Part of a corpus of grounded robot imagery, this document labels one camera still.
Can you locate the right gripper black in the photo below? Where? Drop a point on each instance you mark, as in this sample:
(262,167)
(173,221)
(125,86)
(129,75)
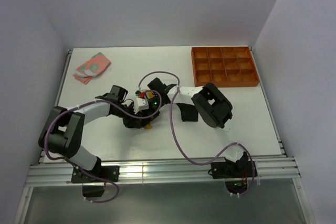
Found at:
(153,114)

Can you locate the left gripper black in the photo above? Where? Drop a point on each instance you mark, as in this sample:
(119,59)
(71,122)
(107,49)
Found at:
(132,122)

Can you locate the yellow sock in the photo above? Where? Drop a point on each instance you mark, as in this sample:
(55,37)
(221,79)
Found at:
(149,125)

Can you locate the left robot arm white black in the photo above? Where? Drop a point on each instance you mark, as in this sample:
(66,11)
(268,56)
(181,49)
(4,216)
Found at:
(62,132)

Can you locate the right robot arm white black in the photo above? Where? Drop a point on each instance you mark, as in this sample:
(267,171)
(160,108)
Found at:
(216,112)

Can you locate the pink green patterned socks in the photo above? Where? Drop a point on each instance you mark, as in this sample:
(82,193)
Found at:
(92,68)

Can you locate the black sock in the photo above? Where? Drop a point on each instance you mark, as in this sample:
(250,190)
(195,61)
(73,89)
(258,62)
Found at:
(189,112)

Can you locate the orange compartment tray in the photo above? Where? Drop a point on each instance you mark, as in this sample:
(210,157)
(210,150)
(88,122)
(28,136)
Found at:
(225,67)

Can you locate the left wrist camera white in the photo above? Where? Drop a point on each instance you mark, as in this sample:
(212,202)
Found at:
(140,104)

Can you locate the aluminium frame rail front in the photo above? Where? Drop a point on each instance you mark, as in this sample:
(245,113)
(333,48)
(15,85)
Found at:
(157,172)

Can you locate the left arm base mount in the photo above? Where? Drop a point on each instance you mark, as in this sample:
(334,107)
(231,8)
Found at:
(94,185)

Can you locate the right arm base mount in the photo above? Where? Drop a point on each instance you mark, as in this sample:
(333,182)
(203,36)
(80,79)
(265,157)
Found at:
(236,180)

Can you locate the aluminium side rail right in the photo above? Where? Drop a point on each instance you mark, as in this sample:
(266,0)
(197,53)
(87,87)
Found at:
(283,152)

